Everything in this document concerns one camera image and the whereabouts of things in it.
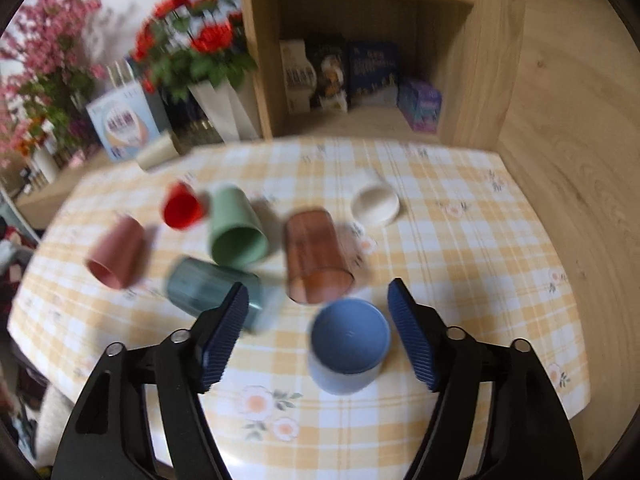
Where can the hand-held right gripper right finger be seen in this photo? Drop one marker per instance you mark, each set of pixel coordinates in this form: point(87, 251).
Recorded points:
point(413, 336)

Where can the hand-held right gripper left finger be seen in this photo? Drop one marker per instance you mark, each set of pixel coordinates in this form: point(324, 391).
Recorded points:
point(223, 336)

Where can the blue cup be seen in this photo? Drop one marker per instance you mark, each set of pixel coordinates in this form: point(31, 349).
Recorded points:
point(349, 337)

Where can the dark teal ribbed cup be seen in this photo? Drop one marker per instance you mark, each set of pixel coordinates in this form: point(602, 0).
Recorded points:
point(205, 287)

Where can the green cup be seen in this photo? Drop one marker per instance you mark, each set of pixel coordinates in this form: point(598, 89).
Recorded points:
point(235, 235)

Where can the brown translucent cup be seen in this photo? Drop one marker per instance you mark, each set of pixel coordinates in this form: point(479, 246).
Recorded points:
point(315, 255)

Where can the pink cup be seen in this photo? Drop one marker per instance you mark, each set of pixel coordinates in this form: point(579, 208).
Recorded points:
point(117, 255)

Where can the red cup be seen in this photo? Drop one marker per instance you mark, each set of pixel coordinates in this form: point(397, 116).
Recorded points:
point(182, 208)

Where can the white cup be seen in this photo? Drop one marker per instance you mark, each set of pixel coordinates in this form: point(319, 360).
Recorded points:
point(375, 202)

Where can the cream cup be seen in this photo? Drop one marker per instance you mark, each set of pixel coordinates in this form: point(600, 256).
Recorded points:
point(157, 154)

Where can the yellow checkered tablecloth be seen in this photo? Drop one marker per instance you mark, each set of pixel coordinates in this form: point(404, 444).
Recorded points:
point(450, 260)

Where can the purple box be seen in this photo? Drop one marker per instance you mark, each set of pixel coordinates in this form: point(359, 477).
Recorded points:
point(420, 105)

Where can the white and blue carton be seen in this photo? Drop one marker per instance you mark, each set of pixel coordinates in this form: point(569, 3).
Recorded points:
point(122, 122)

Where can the wooden shelf cabinet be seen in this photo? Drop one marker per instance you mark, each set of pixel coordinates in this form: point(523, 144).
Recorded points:
point(500, 85)

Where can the blue printed box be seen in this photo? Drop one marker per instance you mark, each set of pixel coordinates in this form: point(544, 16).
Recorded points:
point(372, 72)

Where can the white milk box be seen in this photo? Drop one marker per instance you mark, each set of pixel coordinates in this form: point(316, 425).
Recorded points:
point(298, 77)

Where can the dark printed box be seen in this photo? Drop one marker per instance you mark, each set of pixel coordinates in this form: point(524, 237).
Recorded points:
point(327, 72)

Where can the red flower bouquet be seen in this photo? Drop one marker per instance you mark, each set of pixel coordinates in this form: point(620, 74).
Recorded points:
point(195, 50)

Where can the pink blossom tree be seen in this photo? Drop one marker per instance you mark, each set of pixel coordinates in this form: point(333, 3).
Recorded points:
point(42, 60)

